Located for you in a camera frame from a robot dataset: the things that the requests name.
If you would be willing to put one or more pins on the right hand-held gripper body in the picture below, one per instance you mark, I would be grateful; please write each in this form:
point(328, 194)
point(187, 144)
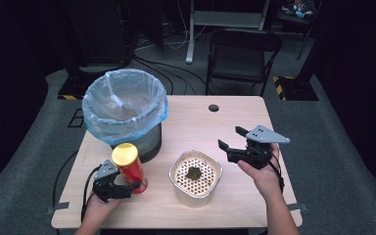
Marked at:
point(258, 153)

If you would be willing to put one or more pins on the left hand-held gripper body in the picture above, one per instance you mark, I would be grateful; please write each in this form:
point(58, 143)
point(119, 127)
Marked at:
point(106, 191)

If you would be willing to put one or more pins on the red chip can gold lid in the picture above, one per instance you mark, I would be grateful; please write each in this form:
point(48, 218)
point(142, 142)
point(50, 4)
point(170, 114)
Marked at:
point(130, 166)

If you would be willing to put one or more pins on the wet brown tea leaves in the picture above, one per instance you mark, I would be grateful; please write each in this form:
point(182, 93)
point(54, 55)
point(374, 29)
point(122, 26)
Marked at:
point(194, 173)

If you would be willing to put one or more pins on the grey metal mesh trash bin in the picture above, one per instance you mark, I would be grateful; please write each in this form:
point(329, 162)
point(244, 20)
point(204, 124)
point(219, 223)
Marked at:
point(150, 143)

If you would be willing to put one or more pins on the beige tub with perforated strainer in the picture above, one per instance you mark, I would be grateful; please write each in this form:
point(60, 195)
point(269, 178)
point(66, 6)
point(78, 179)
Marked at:
point(194, 187)

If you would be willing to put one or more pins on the trash bin with blue liner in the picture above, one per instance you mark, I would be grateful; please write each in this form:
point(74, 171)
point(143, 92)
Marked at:
point(124, 98)

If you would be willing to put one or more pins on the person's left hand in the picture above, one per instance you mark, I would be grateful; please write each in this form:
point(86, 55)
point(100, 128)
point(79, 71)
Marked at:
point(98, 210)

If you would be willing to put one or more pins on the person's right hand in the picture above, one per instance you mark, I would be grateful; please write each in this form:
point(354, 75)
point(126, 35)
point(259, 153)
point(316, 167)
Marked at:
point(266, 179)

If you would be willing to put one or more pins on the grey tape strip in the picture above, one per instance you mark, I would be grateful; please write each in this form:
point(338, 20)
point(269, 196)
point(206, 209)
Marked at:
point(298, 207)
point(58, 207)

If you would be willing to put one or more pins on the black folding chair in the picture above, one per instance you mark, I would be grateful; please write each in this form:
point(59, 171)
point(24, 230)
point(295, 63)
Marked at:
point(238, 62)

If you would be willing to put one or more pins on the black stand base striped edge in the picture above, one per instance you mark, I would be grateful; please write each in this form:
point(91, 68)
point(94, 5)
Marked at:
point(298, 88)

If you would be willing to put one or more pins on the dark curtain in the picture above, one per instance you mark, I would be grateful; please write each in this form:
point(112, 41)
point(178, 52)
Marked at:
point(359, 81)
point(9, 81)

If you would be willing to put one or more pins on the cluttered dark shelf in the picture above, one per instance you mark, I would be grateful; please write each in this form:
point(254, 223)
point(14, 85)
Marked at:
point(298, 9)

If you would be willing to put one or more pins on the dark cabinet on black base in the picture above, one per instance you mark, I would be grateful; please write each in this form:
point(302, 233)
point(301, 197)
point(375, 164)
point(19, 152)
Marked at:
point(98, 32)

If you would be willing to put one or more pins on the white desk frame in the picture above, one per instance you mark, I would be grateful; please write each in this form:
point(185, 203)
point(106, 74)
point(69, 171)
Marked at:
point(223, 19)

